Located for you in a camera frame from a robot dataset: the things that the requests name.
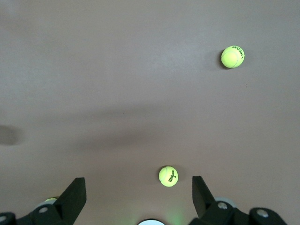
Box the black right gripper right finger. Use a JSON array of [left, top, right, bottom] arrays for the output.
[[189, 175, 285, 225]]

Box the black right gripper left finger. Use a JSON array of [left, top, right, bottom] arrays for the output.
[[0, 177, 87, 225]]

